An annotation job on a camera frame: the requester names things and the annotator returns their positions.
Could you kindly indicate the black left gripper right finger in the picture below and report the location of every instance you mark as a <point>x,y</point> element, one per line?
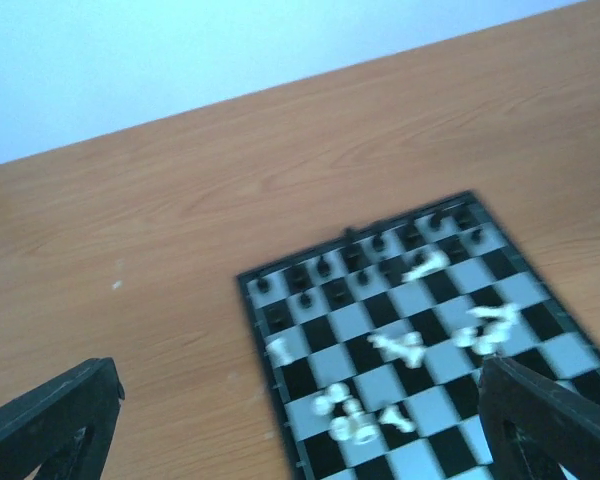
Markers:
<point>534,427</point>

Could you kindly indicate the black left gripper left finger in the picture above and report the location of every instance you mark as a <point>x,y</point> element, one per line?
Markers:
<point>62,429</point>

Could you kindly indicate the black and grey chessboard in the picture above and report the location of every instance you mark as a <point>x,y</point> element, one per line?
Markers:
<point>380,388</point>

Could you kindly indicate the white chess piece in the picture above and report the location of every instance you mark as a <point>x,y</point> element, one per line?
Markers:
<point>435,261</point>
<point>279,352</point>

